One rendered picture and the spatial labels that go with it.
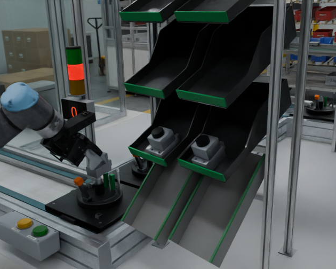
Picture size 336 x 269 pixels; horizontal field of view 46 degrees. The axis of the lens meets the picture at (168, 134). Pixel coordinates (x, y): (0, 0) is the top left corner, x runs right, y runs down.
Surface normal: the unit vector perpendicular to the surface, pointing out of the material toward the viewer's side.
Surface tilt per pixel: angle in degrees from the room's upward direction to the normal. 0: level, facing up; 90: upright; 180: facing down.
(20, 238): 90
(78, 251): 90
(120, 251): 90
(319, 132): 90
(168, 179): 45
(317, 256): 0
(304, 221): 0
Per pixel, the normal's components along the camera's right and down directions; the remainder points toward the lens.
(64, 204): -0.03, -0.95
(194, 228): -0.53, -0.50
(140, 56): -0.62, 0.27
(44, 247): 0.81, 0.17
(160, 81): -0.33, -0.76
